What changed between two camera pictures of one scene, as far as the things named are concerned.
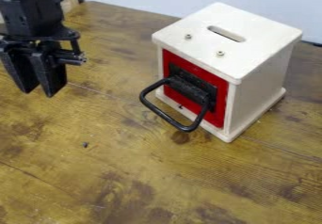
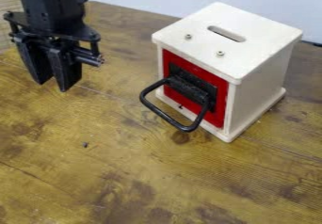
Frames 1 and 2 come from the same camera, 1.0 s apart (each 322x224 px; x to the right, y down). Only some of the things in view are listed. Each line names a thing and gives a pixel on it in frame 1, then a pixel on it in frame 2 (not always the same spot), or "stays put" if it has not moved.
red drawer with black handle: [191, 97] stays put
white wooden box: [246, 49] stays put
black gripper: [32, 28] -> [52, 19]
